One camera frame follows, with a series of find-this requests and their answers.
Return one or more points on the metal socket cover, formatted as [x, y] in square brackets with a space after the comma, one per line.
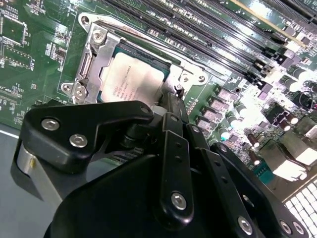
[104, 64]

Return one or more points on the silver CPU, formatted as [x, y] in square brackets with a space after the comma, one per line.
[133, 77]

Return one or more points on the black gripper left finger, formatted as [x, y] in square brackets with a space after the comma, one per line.
[74, 129]

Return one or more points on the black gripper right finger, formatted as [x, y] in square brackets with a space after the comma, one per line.
[219, 188]

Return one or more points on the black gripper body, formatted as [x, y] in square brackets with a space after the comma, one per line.
[111, 203]

